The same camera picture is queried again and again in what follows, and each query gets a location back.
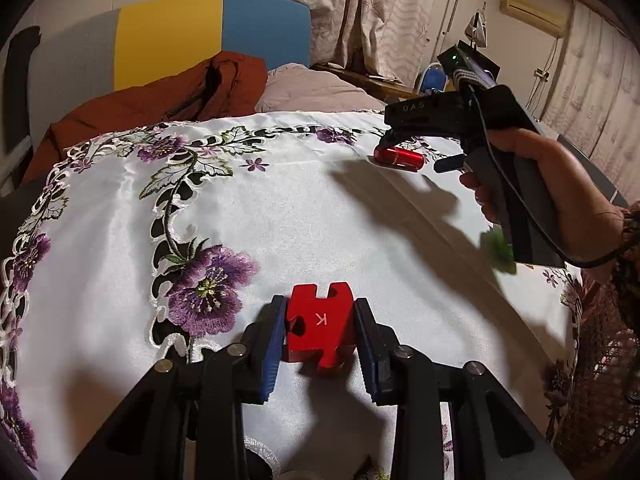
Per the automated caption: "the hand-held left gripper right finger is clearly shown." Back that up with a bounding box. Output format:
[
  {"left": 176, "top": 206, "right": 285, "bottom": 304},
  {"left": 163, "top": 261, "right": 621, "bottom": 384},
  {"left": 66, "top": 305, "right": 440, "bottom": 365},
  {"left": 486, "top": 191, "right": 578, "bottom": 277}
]
[{"left": 354, "top": 298, "right": 571, "bottom": 480}]

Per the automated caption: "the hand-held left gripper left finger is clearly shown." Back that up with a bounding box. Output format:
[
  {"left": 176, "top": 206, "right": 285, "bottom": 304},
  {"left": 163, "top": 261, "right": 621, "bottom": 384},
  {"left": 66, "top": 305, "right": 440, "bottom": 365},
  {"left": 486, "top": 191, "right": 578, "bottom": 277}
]
[{"left": 60, "top": 295, "right": 288, "bottom": 480}]

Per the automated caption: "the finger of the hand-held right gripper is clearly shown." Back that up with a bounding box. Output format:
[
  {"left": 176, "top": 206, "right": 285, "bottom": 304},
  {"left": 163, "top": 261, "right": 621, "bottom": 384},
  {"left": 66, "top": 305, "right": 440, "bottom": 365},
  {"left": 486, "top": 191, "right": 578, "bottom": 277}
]
[{"left": 381, "top": 129, "right": 417, "bottom": 148}]

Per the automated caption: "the red metal cylinder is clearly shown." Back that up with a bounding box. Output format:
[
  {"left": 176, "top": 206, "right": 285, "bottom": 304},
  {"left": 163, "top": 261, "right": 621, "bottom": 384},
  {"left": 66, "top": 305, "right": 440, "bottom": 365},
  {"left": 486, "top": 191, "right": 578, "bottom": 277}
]
[{"left": 374, "top": 146, "right": 426, "bottom": 172}]

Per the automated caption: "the red puzzle block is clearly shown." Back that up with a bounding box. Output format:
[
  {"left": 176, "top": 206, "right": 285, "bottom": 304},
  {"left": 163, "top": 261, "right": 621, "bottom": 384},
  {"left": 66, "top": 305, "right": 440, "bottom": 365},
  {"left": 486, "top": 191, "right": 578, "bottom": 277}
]
[{"left": 284, "top": 282, "right": 357, "bottom": 372}]

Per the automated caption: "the person's right forearm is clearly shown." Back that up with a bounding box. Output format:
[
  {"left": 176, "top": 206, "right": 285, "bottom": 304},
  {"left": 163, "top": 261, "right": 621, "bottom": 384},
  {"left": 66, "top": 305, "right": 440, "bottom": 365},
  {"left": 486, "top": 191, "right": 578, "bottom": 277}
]
[{"left": 565, "top": 200, "right": 640, "bottom": 461}]

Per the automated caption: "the person's right hand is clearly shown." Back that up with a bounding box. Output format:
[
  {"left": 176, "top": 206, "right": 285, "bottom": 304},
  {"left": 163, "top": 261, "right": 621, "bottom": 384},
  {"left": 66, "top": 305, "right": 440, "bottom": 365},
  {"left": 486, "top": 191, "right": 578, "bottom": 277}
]
[{"left": 459, "top": 127, "right": 628, "bottom": 261}]

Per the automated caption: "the blue plastic container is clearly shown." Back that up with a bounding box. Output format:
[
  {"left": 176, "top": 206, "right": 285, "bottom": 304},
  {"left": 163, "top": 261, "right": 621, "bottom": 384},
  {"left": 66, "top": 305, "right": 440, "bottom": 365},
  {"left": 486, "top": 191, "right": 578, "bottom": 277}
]
[{"left": 420, "top": 61, "right": 448, "bottom": 95}]

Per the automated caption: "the pink bedding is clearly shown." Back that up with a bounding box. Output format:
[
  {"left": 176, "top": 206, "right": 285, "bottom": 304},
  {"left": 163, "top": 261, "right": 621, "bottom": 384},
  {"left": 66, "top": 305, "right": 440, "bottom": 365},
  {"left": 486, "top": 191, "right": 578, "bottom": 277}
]
[{"left": 255, "top": 62, "right": 386, "bottom": 115}]

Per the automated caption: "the patterned beige curtain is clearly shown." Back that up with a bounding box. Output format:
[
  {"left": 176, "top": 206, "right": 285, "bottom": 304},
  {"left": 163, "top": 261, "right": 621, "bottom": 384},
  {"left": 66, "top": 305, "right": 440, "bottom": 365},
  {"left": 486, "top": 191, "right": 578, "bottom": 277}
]
[
  {"left": 555, "top": 0, "right": 640, "bottom": 206},
  {"left": 170, "top": 0, "right": 461, "bottom": 93}
]

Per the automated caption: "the floral embroidered white tablecloth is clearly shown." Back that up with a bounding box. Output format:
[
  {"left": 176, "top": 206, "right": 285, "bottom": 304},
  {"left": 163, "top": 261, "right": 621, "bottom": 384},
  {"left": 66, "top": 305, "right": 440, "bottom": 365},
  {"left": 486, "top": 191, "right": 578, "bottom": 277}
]
[{"left": 0, "top": 110, "right": 586, "bottom": 480}]

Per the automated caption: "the curved metal rod stand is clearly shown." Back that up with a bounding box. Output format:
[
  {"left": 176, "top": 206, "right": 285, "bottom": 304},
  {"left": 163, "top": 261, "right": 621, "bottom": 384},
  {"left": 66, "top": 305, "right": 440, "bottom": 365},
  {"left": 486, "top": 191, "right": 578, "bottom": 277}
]
[{"left": 440, "top": 0, "right": 493, "bottom": 61}]

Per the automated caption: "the small green item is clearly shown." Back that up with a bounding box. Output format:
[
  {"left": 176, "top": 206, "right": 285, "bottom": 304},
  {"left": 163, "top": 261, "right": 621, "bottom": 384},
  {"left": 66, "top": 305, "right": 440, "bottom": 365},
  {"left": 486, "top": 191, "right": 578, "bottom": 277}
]
[{"left": 477, "top": 230, "right": 518, "bottom": 276}]

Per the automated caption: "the grey yellow blue headboard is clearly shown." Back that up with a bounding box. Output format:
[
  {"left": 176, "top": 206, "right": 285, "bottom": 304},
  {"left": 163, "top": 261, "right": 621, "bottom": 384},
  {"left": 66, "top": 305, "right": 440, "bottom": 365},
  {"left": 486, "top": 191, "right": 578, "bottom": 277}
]
[{"left": 27, "top": 0, "right": 311, "bottom": 151}]

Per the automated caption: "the rust brown garment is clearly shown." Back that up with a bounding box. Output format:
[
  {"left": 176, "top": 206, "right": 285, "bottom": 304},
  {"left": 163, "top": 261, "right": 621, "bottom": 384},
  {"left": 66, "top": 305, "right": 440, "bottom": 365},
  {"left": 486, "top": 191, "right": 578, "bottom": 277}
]
[{"left": 22, "top": 50, "right": 268, "bottom": 183}]

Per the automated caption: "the black rolled mat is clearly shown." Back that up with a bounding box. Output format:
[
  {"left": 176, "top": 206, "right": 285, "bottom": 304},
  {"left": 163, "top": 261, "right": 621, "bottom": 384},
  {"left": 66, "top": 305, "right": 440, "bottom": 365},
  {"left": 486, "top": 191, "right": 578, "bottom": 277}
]
[{"left": 2, "top": 25, "right": 41, "bottom": 161}]

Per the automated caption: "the wooden bed frame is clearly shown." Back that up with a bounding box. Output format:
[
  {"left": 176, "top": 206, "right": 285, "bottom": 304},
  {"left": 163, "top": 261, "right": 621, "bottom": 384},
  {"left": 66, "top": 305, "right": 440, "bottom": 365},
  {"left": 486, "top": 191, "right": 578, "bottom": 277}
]
[{"left": 310, "top": 62, "right": 421, "bottom": 101}]

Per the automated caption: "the wall air conditioner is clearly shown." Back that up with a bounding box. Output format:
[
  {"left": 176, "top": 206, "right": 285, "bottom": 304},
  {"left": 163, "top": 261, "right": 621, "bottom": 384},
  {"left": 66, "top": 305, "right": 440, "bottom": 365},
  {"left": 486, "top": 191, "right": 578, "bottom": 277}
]
[{"left": 500, "top": 0, "right": 571, "bottom": 36}]

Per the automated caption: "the beaded bracelet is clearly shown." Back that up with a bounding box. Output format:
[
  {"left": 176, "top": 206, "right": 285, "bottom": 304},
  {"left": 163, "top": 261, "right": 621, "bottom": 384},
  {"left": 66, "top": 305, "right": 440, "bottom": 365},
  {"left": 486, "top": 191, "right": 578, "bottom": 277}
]
[{"left": 619, "top": 202, "right": 640, "bottom": 251}]

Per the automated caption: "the black cable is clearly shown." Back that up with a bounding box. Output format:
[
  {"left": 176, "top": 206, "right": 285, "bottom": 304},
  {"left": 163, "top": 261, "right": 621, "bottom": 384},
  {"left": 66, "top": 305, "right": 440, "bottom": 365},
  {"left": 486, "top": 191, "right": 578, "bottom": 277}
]
[{"left": 470, "top": 92, "right": 628, "bottom": 268}]

